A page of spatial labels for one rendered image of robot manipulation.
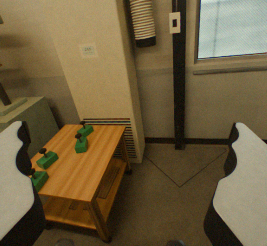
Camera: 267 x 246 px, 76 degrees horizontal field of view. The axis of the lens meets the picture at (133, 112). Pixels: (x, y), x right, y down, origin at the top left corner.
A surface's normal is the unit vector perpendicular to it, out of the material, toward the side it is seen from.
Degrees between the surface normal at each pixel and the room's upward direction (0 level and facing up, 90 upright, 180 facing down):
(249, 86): 90
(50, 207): 0
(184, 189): 0
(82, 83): 90
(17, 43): 90
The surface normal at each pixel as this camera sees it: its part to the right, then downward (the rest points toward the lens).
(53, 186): -0.14, -0.86
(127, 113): -0.19, 0.51
